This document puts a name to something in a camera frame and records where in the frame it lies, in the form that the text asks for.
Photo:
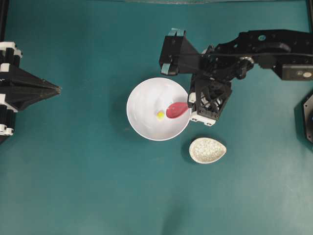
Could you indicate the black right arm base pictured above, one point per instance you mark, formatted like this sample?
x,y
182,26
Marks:
x,y
303,116

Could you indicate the yellow hexagonal prism block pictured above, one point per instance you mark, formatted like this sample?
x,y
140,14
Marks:
x,y
160,115

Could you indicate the black frame rail right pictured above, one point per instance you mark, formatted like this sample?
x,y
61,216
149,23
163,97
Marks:
x,y
309,5

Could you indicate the speckled ceramic spoon rest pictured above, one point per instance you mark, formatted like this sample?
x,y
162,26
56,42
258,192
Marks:
x,y
206,150

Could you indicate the pink ceramic spoon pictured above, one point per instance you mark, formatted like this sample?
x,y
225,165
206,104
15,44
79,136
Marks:
x,y
176,109

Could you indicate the white round bowl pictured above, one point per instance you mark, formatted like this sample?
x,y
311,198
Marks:
x,y
147,100

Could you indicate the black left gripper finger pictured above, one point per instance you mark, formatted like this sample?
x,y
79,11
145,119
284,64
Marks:
x,y
17,76
21,98

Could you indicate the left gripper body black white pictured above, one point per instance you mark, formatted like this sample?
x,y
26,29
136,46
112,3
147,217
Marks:
x,y
10,56

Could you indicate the black frame rail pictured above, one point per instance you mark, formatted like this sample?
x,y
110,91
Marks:
x,y
4,5
309,5

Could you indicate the black frame rail left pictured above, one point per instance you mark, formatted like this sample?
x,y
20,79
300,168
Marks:
x,y
4,5

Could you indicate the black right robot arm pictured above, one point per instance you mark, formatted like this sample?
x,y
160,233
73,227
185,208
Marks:
x,y
288,53

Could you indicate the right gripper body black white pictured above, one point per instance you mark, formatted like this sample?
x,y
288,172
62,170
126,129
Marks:
x,y
207,98

